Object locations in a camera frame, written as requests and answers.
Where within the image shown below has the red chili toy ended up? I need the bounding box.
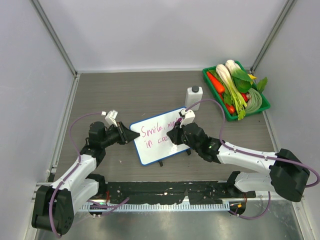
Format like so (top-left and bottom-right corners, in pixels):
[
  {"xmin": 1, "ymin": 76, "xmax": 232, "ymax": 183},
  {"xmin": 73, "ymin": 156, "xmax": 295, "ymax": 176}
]
[{"xmin": 225, "ymin": 103, "xmax": 236, "ymax": 115}]

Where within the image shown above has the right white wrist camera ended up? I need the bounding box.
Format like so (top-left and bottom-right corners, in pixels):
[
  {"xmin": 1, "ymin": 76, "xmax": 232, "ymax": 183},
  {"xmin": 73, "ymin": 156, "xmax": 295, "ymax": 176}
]
[{"xmin": 179, "ymin": 108, "xmax": 196, "ymax": 126}]

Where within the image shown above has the whiteboard wire stand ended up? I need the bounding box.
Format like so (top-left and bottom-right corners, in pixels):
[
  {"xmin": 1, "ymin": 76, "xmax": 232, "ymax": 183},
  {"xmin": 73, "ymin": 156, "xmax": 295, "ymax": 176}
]
[{"xmin": 158, "ymin": 148, "xmax": 192, "ymax": 167}]

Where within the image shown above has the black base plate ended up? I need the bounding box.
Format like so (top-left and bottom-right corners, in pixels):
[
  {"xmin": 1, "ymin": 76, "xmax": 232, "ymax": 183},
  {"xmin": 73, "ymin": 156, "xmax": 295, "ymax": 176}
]
[{"xmin": 105, "ymin": 181, "xmax": 256, "ymax": 205}]

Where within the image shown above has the bok choy toy front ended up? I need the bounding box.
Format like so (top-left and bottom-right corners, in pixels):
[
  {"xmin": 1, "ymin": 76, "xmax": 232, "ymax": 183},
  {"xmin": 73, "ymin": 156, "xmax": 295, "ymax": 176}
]
[{"xmin": 215, "ymin": 64, "xmax": 240, "ymax": 94}]

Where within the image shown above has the white slotted cable duct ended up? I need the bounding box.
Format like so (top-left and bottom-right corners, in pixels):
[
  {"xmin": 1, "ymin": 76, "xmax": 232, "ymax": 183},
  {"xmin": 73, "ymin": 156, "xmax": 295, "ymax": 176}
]
[{"xmin": 81, "ymin": 201, "xmax": 231, "ymax": 213}]

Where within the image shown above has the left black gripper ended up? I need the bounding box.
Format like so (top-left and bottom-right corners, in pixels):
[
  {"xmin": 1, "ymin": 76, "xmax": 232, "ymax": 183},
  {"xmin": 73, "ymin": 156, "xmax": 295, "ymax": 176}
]
[{"xmin": 100, "ymin": 121, "xmax": 139, "ymax": 148}]

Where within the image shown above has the orange toy carrot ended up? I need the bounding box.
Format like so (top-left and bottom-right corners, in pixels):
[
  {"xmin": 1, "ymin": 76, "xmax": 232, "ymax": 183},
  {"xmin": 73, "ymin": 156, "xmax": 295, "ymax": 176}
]
[{"xmin": 206, "ymin": 71, "xmax": 225, "ymax": 94}]

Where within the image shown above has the blue framed whiteboard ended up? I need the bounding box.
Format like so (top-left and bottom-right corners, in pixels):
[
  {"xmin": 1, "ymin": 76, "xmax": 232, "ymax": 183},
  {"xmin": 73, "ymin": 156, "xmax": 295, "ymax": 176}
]
[{"xmin": 129, "ymin": 106, "xmax": 189, "ymax": 166}]

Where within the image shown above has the bok choy toy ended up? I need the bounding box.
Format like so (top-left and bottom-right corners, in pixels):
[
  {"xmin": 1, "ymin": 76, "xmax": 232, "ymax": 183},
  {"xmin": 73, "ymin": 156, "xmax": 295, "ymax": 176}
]
[
  {"xmin": 215, "ymin": 64, "xmax": 240, "ymax": 94},
  {"xmin": 224, "ymin": 59, "xmax": 252, "ymax": 82}
]

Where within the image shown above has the green plastic tray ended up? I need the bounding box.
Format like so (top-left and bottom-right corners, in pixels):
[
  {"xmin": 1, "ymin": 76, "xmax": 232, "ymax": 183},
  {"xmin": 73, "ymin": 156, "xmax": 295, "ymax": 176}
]
[{"xmin": 202, "ymin": 60, "xmax": 270, "ymax": 121}]

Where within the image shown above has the white plastic bottle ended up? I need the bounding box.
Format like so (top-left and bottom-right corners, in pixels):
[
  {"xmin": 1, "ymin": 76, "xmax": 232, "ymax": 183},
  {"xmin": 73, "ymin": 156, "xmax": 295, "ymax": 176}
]
[{"xmin": 184, "ymin": 85, "xmax": 203, "ymax": 108}]

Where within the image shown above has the bok choy toy rear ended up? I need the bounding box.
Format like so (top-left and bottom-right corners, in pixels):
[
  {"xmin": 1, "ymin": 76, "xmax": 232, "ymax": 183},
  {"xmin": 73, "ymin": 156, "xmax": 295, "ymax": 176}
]
[{"xmin": 224, "ymin": 59, "xmax": 252, "ymax": 82}]

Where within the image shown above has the green celery toy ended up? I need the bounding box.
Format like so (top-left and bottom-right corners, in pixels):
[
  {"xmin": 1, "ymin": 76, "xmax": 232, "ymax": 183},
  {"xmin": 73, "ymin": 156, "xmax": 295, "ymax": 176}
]
[{"xmin": 223, "ymin": 84, "xmax": 247, "ymax": 120}]

